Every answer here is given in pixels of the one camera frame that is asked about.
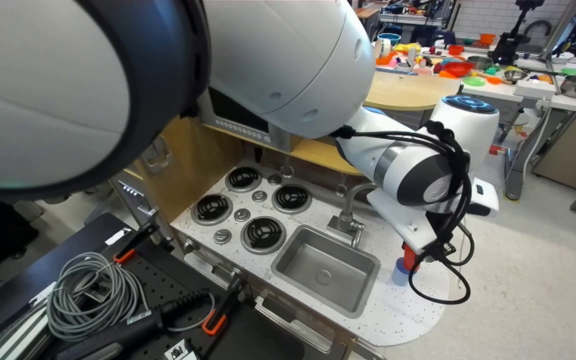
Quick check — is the beige cabinet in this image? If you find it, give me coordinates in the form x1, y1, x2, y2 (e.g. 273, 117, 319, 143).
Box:
533, 105, 576, 192

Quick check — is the black camera stand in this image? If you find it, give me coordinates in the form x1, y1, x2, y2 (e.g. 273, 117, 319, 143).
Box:
488, 0, 545, 66

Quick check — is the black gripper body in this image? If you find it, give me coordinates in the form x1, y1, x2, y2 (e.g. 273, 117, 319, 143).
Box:
423, 233, 463, 263

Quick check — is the small blue cup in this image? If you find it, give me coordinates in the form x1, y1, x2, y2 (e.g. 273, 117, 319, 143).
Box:
391, 256, 413, 288

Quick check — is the grey coiled cable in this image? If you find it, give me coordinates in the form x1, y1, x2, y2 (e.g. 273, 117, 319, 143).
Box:
46, 250, 153, 345

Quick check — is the wooden toy kitchen unit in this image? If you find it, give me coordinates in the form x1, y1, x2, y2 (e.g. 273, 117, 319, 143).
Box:
111, 68, 467, 360

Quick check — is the black perforated work table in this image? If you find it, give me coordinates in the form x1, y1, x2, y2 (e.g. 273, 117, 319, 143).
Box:
0, 210, 311, 360

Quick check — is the black coil stove burner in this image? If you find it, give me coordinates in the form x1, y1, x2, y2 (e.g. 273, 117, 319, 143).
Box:
271, 181, 315, 215
238, 215, 288, 256
225, 164, 265, 193
190, 192, 234, 225

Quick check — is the black orange bar clamp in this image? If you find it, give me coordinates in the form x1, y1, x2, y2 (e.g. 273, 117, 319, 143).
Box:
111, 222, 160, 268
199, 271, 249, 337

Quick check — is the red sauce bottle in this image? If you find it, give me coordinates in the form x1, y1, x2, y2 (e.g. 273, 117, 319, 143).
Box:
401, 241, 423, 274

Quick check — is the grey toy sink basin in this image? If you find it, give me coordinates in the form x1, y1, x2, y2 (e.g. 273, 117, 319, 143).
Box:
271, 224, 383, 319

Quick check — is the green plate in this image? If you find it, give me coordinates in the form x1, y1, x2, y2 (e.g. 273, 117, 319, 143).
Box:
463, 73, 488, 90

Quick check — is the grey toy microwave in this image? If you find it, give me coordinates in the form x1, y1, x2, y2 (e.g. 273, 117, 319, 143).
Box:
197, 87, 296, 154

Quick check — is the white lab table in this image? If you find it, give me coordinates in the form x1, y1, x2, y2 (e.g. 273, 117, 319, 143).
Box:
460, 55, 576, 202

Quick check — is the grey toy faucet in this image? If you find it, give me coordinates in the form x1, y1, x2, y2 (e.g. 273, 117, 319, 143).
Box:
327, 181, 375, 248

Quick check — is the black tool handle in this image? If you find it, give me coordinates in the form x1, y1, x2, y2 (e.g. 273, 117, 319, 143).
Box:
54, 288, 216, 360

